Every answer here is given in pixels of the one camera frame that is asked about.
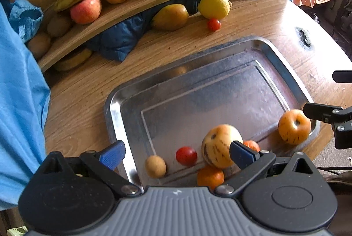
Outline small mandarin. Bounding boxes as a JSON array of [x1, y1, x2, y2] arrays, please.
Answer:
[[243, 140, 261, 152]]

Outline striped pepino melon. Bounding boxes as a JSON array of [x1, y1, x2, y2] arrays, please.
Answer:
[[201, 124, 243, 169]]

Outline small brown round fruit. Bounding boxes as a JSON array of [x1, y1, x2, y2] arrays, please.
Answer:
[[144, 155, 167, 179]]

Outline red cherry tomato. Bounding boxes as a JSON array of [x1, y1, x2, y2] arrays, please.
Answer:
[[176, 147, 198, 167], [207, 18, 221, 32]]

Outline yellow lemon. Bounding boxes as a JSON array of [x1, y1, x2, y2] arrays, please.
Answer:
[[198, 0, 231, 20]]

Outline yellow-orange mango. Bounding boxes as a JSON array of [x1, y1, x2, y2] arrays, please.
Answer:
[[152, 4, 189, 31]]

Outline silver metal tray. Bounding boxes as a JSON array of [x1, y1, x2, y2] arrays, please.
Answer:
[[104, 36, 312, 188]]

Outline light blue cloth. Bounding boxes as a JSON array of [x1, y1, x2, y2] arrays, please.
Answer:
[[1, 0, 50, 210]]

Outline wooden dish under shelf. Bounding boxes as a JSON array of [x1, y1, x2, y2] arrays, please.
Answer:
[[54, 48, 92, 72]]

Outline dark blue cloth under shelf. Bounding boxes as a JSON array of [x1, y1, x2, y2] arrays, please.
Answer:
[[88, 0, 271, 63]]

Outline brown kiwi left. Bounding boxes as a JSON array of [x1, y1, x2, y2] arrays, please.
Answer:
[[27, 32, 51, 60]]

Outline brown kiwi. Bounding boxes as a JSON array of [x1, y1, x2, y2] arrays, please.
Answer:
[[47, 14, 72, 37], [27, 32, 51, 60]]

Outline brown kiwi right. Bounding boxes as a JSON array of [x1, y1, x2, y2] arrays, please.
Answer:
[[47, 14, 72, 37]]

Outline red-yellow apple leftmost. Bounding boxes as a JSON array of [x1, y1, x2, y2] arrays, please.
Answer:
[[70, 0, 102, 25]]

